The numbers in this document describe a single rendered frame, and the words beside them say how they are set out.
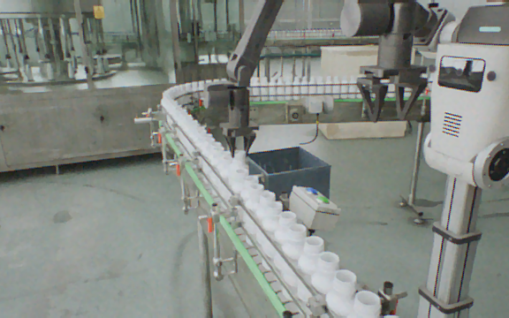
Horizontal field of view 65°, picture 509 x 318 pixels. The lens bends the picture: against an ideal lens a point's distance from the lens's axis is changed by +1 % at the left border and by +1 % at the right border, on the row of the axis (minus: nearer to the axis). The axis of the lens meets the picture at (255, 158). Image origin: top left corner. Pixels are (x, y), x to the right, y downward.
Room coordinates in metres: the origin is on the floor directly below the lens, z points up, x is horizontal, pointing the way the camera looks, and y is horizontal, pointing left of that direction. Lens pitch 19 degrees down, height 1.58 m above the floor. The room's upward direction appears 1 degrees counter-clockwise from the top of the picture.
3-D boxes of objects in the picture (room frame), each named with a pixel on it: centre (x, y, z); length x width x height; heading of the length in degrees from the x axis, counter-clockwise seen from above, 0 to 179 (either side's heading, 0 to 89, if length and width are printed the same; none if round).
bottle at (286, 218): (0.78, -0.07, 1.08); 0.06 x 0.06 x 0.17
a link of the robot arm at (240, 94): (1.11, 0.05, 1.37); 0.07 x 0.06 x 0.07; 110
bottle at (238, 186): (1.05, 0.04, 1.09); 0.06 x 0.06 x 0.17
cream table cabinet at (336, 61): (5.53, -1.51, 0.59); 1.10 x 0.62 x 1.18; 93
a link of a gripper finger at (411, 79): (0.73, -0.27, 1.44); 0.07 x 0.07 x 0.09; 21
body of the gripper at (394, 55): (0.72, -0.25, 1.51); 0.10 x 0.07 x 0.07; 111
